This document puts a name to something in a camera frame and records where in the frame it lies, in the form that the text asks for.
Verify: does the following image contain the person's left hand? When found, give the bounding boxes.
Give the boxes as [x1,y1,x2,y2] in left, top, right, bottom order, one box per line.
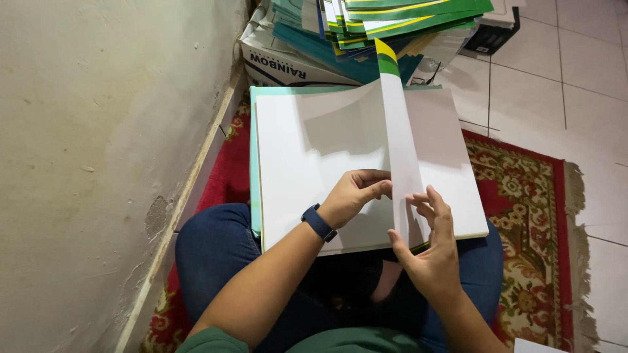
[317,169,394,230]

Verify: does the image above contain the person's right hand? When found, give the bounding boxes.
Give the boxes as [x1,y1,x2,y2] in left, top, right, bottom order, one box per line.
[387,185,463,303]

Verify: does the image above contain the white sheet with green-yellow end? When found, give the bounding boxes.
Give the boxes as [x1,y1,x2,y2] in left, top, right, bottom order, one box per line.
[374,38,427,249]

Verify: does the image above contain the dark blue wrist watch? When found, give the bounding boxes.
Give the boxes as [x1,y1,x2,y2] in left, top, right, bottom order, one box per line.
[301,203,339,243]

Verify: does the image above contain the open white blank book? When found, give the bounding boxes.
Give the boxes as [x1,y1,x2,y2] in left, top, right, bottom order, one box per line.
[254,81,490,257]

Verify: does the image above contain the person's bare foot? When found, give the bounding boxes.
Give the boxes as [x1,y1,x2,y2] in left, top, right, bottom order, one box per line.
[370,259,406,304]

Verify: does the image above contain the light teal folder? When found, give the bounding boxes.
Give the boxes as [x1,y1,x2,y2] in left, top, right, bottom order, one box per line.
[249,84,443,239]

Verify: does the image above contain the red patterned fringed rug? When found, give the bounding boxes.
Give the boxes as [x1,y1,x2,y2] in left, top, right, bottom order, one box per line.
[140,100,600,353]

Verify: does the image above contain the person's green shirt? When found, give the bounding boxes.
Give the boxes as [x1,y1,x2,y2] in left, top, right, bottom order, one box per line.
[175,326,433,353]

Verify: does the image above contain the white paper sheet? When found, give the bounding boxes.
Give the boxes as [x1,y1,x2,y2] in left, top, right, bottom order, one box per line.
[513,337,571,353]

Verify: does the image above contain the person's blue jeans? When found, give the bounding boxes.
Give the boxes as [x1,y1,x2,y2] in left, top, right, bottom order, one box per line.
[175,202,505,353]

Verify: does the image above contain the white printed cardboard box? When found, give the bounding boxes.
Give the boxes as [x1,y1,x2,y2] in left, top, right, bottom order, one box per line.
[238,0,365,88]

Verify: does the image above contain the pile of green books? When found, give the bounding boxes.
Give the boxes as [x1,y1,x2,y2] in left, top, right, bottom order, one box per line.
[271,0,495,85]

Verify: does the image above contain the black plastic box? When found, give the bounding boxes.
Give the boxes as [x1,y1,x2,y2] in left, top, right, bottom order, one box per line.
[463,6,521,56]

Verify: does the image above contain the thin black cable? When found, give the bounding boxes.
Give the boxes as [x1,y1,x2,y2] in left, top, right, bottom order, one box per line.
[410,61,443,86]

